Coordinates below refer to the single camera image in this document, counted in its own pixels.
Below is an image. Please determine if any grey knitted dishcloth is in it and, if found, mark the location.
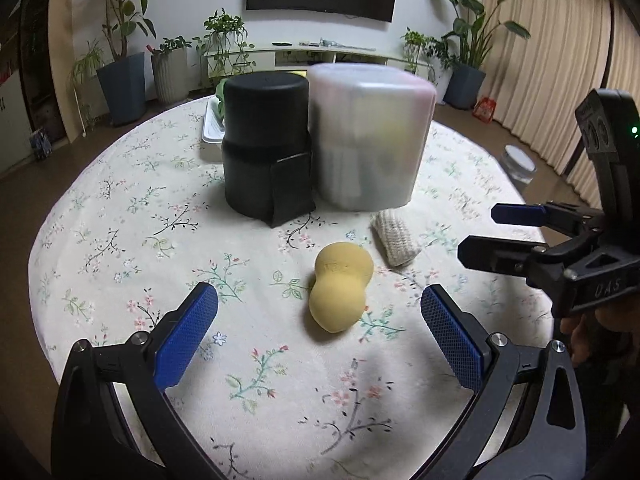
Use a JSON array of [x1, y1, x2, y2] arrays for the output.
[[371, 209, 421, 268]]

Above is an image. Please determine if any yellow makeup sponge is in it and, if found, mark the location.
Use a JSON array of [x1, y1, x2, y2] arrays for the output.
[[308, 242, 374, 334]]

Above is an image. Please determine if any green microfiber cloth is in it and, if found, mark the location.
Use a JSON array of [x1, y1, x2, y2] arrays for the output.
[[214, 78, 227, 130]]

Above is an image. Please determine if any person's hand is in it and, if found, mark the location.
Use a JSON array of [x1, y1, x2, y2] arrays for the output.
[[560, 302, 639, 367]]

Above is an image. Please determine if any grey cylindrical trash bin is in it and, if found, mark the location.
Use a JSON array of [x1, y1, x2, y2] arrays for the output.
[[500, 144, 537, 193]]

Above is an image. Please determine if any red box on floor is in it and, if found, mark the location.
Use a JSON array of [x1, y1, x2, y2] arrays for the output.
[[473, 96, 497, 124]]

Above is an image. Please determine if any beige curtain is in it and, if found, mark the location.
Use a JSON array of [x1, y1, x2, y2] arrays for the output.
[[482, 0, 639, 207]]

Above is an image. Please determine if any translucent plastic storage box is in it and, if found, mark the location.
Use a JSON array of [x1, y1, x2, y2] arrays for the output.
[[307, 63, 437, 211]]

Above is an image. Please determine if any large plant in dark pot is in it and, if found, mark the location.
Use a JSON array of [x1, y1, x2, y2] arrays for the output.
[[428, 0, 530, 110]]

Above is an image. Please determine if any floral white tablecloth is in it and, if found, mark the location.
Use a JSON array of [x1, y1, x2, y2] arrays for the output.
[[28, 101, 552, 479]]

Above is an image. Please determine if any small hanging green plant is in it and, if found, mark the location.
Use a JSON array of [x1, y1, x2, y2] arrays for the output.
[[400, 28, 439, 82]]

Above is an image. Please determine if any black cylindrical container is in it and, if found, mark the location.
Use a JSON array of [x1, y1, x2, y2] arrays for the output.
[[221, 72, 314, 228]]

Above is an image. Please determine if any small dark floor box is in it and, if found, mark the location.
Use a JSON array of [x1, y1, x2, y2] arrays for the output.
[[29, 128, 52, 162]]

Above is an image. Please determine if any white plastic tray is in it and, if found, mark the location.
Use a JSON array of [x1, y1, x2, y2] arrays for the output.
[[201, 96, 224, 162]]

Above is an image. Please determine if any white TV console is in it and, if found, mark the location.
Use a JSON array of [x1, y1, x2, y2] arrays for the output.
[[202, 44, 435, 81]]

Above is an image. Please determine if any leafy trailing plant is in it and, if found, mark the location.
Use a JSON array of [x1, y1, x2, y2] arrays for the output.
[[192, 8, 256, 88]]

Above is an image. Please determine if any plant in ribbed grey pot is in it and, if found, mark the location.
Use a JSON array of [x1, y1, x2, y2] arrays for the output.
[[146, 36, 192, 107]]

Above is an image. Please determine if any tall plant in blue pot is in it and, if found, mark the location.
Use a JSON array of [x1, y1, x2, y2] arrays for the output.
[[96, 0, 156, 126]]

